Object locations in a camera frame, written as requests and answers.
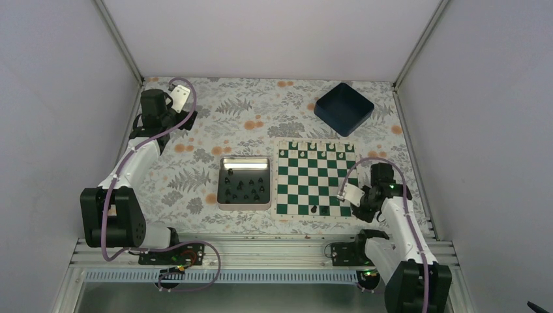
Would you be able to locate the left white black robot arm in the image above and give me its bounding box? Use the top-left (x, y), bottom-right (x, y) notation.
top-left (80, 85), bottom-right (198, 264)

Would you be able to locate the metal tin of chess pieces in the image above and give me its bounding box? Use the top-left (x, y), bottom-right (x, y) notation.
top-left (217, 156), bottom-right (272, 211)

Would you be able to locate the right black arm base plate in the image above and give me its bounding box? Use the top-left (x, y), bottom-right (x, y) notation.
top-left (323, 242), bottom-right (371, 267)

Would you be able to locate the green white chess board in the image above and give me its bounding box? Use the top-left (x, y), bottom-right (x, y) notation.
top-left (271, 138), bottom-right (359, 222)

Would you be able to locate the floral patterned table mat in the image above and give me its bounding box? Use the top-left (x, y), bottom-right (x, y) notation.
top-left (136, 78), bottom-right (433, 236)

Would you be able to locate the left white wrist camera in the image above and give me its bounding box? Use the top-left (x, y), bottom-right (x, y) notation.
top-left (169, 85), bottom-right (191, 113)

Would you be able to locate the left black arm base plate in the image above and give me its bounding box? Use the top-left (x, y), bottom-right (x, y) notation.
top-left (138, 243), bottom-right (205, 267)

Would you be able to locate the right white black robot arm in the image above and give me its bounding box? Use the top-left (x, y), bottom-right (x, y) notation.
top-left (340, 157), bottom-right (453, 312)

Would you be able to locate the dark blue square bin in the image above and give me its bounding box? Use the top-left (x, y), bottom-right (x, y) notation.
top-left (314, 82), bottom-right (375, 137)

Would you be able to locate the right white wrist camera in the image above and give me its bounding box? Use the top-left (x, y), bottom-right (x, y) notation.
top-left (336, 183), bottom-right (365, 207)

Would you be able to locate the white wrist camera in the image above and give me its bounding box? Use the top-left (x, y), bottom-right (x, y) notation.
top-left (169, 85), bottom-right (191, 113)
top-left (336, 183), bottom-right (365, 207)

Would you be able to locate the aluminium front rail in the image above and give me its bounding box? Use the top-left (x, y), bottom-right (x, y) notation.
top-left (68, 235), bottom-right (460, 271)

